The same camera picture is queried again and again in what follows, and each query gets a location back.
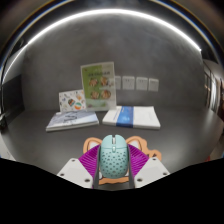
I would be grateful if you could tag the white cartoon sticker card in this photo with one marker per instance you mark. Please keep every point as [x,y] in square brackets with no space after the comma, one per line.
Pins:
[71,100]

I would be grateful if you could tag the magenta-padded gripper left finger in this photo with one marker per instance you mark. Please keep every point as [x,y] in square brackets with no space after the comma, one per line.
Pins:
[87,162]

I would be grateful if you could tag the white wall socket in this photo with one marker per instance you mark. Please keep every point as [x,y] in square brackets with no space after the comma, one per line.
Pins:
[128,82]
[141,83]
[118,82]
[153,84]

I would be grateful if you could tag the orange corgi-shaped mouse pad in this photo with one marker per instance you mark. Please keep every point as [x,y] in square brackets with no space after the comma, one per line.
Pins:
[90,143]

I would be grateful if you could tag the grey building-print book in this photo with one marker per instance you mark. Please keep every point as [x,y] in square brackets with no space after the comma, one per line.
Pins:
[71,120]

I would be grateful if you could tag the green food poster sheet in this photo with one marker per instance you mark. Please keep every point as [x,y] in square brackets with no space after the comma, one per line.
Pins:
[98,85]

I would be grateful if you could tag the ceiling light strip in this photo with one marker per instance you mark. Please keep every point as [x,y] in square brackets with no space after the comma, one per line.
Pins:
[110,11]

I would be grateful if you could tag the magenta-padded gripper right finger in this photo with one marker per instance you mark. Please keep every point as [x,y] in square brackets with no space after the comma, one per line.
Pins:
[140,161]

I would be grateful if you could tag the teal perforated computer mouse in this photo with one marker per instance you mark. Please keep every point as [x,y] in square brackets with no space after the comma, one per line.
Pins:
[114,156]

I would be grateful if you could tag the white book with blue band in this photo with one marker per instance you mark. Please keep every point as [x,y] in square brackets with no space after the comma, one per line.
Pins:
[131,117]

